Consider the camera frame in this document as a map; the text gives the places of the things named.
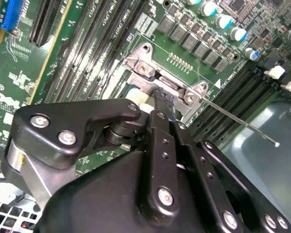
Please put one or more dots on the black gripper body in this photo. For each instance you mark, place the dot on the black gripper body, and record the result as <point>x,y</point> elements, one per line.
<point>99,199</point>

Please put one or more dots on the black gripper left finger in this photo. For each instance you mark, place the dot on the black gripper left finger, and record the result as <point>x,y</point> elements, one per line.
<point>63,116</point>

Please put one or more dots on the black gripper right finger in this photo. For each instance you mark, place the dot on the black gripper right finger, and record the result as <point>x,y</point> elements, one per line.
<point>212,191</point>

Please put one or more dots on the silver CPU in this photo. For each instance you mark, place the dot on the silver CPU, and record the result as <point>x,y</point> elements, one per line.
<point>137,95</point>

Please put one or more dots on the thin metal locking lever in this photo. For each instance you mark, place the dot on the thin metal locking lever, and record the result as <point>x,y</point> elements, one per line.
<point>232,116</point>

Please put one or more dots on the metal socket cover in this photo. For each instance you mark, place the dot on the metal socket cover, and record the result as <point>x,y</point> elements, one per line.
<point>145,83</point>

